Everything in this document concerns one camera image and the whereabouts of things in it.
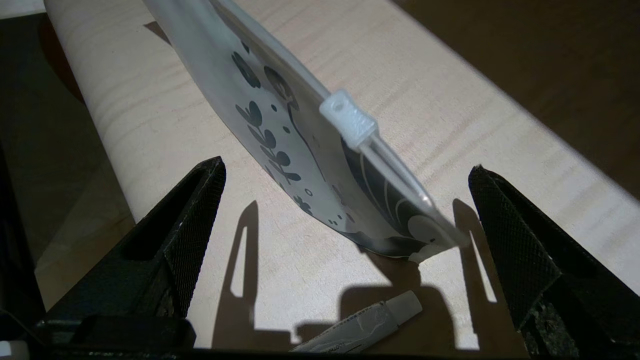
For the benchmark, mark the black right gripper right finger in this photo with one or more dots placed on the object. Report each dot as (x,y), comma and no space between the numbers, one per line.
(515,250)

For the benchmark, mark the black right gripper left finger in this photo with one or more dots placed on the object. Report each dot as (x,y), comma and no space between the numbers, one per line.
(195,225)

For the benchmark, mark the white blue-patterned plastic bag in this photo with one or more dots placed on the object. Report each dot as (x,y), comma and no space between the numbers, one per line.
(280,130)

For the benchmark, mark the small white toothpaste tube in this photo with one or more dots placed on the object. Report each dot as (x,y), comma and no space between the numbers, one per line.
(370,320)

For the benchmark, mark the light wood shelf table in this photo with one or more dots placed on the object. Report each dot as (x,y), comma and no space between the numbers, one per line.
(450,100)

